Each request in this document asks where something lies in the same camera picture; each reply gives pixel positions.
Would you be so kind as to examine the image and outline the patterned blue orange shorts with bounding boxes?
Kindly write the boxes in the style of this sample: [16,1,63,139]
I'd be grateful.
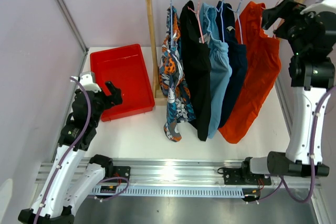
[159,6,196,142]

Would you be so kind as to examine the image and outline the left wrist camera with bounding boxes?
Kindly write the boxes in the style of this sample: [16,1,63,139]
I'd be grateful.
[79,71,101,93]

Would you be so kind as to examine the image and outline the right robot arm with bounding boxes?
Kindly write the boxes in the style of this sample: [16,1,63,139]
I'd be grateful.
[239,0,335,184]

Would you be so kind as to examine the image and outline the navy blue shorts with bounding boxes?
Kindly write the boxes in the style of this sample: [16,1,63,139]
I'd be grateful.
[216,1,248,128]

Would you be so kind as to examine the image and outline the light blue shorts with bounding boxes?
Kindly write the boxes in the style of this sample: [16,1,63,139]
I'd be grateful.
[200,3,232,138]

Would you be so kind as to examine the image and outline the red plastic bin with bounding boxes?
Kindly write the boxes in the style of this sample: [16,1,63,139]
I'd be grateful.
[90,44,155,122]

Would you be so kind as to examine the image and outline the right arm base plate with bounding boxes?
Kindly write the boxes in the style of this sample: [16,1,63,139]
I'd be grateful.
[217,167,271,186]

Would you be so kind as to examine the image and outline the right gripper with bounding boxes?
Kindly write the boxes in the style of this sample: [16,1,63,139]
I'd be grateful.
[261,0,320,56]

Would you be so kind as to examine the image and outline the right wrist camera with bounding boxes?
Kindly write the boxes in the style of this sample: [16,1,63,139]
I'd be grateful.
[300,0,336,15]

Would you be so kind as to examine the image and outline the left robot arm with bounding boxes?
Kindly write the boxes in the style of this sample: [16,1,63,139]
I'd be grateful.
[18,77,122,223]

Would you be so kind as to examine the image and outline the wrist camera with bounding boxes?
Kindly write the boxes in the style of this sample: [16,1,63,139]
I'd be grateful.
[79,71,101,93]
[300,0,336,15]

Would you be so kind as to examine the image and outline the black shorts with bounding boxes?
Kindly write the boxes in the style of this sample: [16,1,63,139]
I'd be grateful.
[180,0,211,141]

